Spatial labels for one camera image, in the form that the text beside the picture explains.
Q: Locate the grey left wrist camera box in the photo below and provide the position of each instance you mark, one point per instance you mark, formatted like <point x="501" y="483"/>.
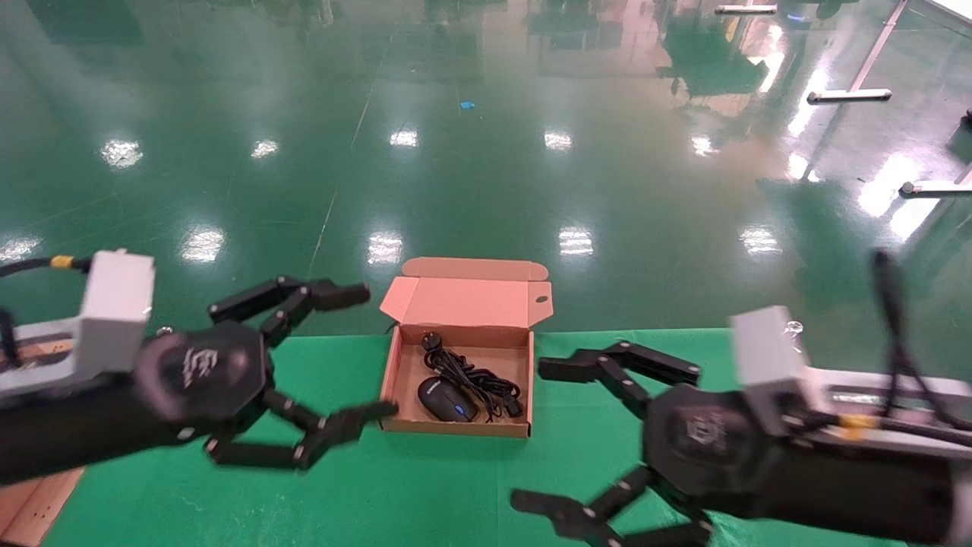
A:
<point x="114" y="304"/>

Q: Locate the black computer mouse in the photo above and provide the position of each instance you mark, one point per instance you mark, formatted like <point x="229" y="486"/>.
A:
<point x="444" y="399"/>

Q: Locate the white table foot with cap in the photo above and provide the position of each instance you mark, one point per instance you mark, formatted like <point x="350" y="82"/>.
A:
<point x="938" y="188"/>

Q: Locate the white table top edge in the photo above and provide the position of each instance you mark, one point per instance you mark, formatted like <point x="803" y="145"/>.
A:
<point x="958" y="7"/>

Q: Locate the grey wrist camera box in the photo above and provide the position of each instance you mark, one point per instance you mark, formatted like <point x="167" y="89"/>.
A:
<point x="114" y="304"/>
<point x="767" y="357"/>

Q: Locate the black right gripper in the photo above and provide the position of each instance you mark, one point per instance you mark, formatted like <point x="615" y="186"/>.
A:
<point x="706" y="448"/>

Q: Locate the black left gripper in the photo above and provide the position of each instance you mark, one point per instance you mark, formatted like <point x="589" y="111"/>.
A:
<point x="205" y="380"/>

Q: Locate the short white table foot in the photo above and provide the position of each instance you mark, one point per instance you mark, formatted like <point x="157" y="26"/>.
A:
<point x="748" y="9"/>

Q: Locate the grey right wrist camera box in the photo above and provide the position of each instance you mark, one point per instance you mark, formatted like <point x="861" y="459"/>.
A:
<point x="767" y="357"/>

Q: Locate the open brown cardboard box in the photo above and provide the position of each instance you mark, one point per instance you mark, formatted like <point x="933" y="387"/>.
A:
<point x="471" y="304"/>

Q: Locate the white table leg with pole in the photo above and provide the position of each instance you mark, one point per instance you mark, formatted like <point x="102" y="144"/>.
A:
<point x="850" y="95"/>

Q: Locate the green table cloth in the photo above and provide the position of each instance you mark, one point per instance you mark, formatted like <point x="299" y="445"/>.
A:
<point x="456" y="486"/>

